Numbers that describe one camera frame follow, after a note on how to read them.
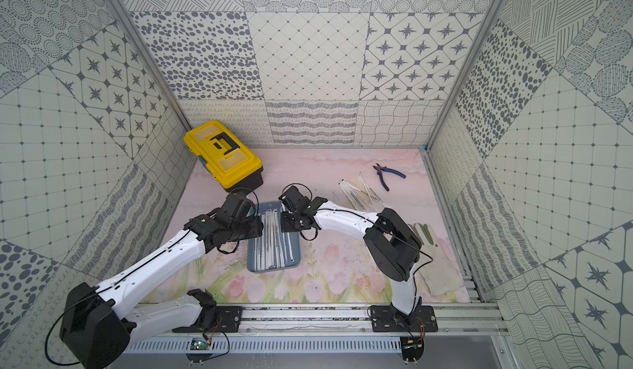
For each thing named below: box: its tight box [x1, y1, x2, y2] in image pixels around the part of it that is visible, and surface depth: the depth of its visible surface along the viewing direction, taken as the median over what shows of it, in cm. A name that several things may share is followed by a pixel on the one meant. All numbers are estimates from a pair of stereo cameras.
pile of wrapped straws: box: [337, 171, 386, 212], surface depth 106 cm
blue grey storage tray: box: [246, 200, 301, 274], surface depth 88 cm
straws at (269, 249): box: [253, 209, 295, 271], surface depth 89 cm
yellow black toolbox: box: [182, 120, 264, 193], surface depth 97 cm
